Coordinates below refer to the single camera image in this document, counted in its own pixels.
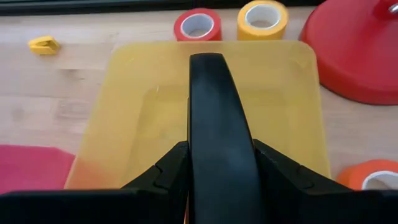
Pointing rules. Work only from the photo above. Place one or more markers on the yellow tape roll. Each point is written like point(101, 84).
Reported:
point(280, 29)

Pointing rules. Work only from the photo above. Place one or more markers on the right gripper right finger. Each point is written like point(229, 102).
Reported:
point(311, 205)

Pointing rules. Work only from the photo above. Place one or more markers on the pink translucent plastic bin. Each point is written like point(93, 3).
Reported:
point(31, 168)

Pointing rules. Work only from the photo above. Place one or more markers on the yellow translucent plastic bin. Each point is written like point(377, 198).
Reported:
point(140, 124)

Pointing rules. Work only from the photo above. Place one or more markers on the red tape roll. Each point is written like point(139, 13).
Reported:
point(214, 34)

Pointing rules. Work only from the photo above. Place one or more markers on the red desk lamp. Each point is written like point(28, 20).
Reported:
point(357, 56)

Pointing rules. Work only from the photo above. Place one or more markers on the yellow staple remover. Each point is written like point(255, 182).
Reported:
point(43, 46)

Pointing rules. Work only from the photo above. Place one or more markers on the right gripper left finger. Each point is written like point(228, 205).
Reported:
point(93, 208)

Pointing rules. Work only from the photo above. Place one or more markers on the orange tape roll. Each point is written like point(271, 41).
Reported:
point(351, 175)

